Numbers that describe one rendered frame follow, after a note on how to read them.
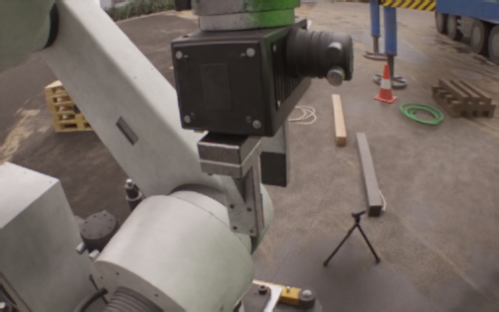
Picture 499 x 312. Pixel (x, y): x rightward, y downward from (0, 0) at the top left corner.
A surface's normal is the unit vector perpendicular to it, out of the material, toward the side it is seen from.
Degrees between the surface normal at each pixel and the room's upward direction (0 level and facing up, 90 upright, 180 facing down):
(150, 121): 90
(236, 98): 90
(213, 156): 90
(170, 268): 29
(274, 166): 90
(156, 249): 17
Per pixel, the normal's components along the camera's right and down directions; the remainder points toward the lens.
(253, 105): -0.37, 0.48
